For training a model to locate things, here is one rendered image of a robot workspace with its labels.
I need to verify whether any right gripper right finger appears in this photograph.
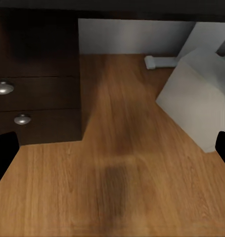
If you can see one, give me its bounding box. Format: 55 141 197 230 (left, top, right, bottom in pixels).
215 131 225 162

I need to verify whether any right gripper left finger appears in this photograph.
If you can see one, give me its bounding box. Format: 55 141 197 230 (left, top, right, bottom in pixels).
0 131 20 180

